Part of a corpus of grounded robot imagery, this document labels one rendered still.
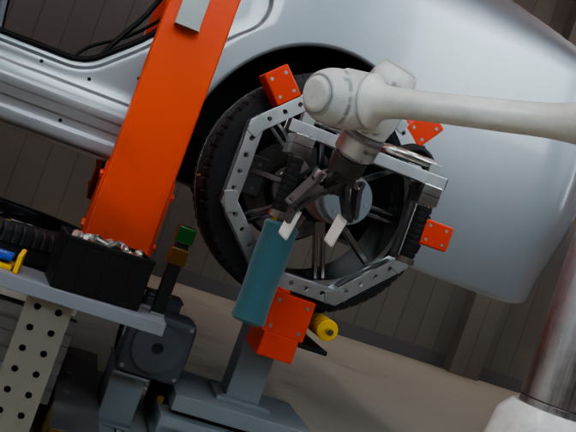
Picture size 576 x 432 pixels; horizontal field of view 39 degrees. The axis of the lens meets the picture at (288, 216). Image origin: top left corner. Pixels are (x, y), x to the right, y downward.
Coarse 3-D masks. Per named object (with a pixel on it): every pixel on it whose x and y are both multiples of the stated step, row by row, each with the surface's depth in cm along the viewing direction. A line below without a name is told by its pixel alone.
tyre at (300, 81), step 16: (304, 80) 220; (256, 96) 218; (224, 112) 236; (240, 112) 217; (256, 112) 218; (224, 128) 217; (240, 128) 217; (208, 144) 224; (224, 144) 217; (208, 160) 217; (224, 160) 217; (208, 176) 217; (224, 176) 217; (208, 192) 217; (208, 208) 217; (208, 224) 218; (224, 224) 218; (208, 240) 224; (224, 240) 219; (224, 256) 219; (240, 256) 220; (240, 272) 220; (400, 272) 231; (384, 288) 231; (320, 304) 226; (352, 304) 229
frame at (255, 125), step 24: (264, 120) 210; (240, 144) 214; (240, 168) 210; (240, 192) 210; (240, 216) 211; (408, 216) 226; (240, 240) 211; (384, 264) 221; (288, 288) 215; (312, 288) 217; (336, 288) 219; (360, 288) 220
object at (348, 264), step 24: (312, 168) 225; (384, 192) 245; (264, 216) 223; (312, 216) 230; (384, 216) 242; (312, 240) 228; (360, 240) 250; (384, 240) 234; (312, 264) 228; (336, 264) 245; (360, 264) 233
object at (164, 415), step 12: (156, 384) 247; (156, 396) 228; (144, 408) 240; (156, 408) 221; (168, 408) 219; (156, 420) 215; (168, 420) 212; (180, 420) 214; (192, 420) 219; (204, 420) 222
